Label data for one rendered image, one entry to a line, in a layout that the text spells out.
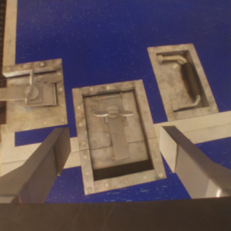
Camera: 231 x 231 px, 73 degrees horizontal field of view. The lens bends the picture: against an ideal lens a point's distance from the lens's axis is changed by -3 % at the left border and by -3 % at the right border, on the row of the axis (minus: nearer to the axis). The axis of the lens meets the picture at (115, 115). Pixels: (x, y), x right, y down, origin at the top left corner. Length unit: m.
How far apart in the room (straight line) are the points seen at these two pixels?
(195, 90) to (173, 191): 0.18
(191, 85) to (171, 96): 0.05
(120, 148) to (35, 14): 0.33
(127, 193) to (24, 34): 0.35
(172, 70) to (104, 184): 0.25
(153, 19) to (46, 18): 0.23
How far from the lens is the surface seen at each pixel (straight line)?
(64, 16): 0.40
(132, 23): 0.39
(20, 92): 0.31
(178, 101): 0.33
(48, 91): 0.31
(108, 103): 0.29
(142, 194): 0.27
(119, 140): 0.24
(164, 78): 0.34
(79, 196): 0.27
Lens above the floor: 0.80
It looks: 7 degrees down
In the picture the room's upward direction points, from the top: 99 degrees counter-clockwise
